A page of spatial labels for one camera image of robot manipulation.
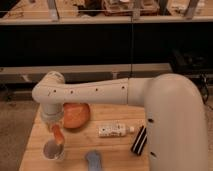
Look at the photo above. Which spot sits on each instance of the black white striped block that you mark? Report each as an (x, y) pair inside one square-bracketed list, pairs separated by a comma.
[(140, 141)]

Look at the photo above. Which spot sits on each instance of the orange ceramic bowl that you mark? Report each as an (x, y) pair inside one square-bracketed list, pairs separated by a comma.
[(76, 115)]

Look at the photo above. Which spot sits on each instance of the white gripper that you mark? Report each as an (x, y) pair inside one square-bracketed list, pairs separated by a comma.
[(54, 119)]

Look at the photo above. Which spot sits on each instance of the clear plastic bottle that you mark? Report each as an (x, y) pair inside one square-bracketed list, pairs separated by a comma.
[(114, 130)]

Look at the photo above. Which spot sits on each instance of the black device on shelf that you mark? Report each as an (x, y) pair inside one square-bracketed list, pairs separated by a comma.
[(191, 63)]

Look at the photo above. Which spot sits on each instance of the blue cloth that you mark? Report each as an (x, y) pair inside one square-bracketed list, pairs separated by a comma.
[(93, 158)]

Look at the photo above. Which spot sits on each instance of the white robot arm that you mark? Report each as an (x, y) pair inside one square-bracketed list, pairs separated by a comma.
[(175, 116)]

